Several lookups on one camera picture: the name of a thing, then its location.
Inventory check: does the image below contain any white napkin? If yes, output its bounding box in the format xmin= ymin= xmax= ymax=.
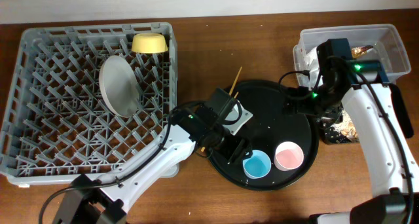
xmin=304 ymin=48 xmax=319 ymax=89

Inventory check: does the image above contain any pink cup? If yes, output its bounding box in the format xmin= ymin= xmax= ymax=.
xmin=274 ymin=141 xmax=304 ymax=171

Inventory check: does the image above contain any round black serving tray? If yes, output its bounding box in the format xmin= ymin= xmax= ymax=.
xmin=209 ymin=80 xmax=319 ymax=191

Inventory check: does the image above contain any clear plastic bin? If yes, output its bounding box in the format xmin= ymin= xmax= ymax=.
xmin=293 ymin=24 xmax=411 ymax=87

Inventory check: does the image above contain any brown snack wrapper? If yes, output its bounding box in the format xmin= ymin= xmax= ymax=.
xmin=351 ymin=45 xmax=374 ymax=58

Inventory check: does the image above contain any black rectangular tray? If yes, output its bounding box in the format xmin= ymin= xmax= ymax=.
xmin=319 ymin=109 xmax=357 ymax=144

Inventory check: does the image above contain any yellow bowl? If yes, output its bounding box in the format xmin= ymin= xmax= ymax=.
xmin=132 ymin=33 xmax=168 ymax=54

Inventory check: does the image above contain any food scraps and rice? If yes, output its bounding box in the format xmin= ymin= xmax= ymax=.
xmin=331 ymin=112 xmax=359 ymax=142

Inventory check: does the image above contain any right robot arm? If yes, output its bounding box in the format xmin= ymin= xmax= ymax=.
xmin=279 ymin=38 xmax=418 ymax=224

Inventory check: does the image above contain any blue cup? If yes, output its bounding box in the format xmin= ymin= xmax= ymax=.
xmin=242 ymin=150 xmax=272 ymax=179

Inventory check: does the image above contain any wooden chopstick lower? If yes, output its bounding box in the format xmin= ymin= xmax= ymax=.
xmin=201 ymin=92 xmax=238 ymax=152

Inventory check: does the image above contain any wooden chopstick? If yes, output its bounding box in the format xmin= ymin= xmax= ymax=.
xmin=201 ymin=92 xmax=238 ymax=152
xmin=228 ymin=66 xmax=243 ymax=96

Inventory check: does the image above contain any grey round plate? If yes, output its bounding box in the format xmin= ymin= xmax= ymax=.
xmin=99 ymin=56 xmax=140 ymax=117

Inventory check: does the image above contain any grey plastic dishwasher rack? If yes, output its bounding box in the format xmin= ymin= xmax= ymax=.
xmin=1 ymin=22 xmax=178 ymax=187

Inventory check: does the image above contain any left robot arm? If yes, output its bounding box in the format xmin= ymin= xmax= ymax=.
xmin=39 ymin=88 xmax=253 ymax=223

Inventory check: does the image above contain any wooden chopstick upper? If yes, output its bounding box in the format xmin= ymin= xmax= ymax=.
xmin=228 ymin=66 xmax=243 ymax=96

